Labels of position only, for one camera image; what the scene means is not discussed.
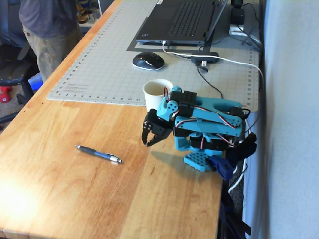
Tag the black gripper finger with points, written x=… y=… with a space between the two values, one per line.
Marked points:
x=146 y=128
x=155 y=140

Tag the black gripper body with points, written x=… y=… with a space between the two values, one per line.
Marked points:
x=157 y=127

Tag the blue black pen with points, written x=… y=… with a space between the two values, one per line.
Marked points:
x=97 y=154

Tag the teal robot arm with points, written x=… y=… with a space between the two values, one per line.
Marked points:
x=211 y=119

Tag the white ceramic mug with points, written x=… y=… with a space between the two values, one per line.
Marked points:
x=154 y=99

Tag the black silver computer mouse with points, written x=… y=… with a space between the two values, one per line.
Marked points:
x=148 y=61

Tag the grey cutting mat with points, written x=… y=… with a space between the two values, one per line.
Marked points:
x=99 y=74

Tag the blue table clamp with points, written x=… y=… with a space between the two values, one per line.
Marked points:
x=221 y=168

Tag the black USB hub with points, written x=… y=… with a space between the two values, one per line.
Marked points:
x=205 y=56

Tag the dark navy table clamp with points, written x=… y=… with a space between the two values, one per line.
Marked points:
x=245 y=148

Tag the black laptop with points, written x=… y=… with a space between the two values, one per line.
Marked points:
x=179 y=22

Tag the blue box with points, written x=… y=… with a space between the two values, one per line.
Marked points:
x=36 y=82

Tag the black device on stand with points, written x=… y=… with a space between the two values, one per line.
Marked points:
x=238 y=15

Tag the standing person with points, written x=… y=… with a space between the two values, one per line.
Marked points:
x=49 y=30

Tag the red dumbbell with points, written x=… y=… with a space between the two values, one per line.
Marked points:
x=5 y=93

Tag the black office chair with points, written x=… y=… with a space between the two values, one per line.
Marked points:
x=12 y=64

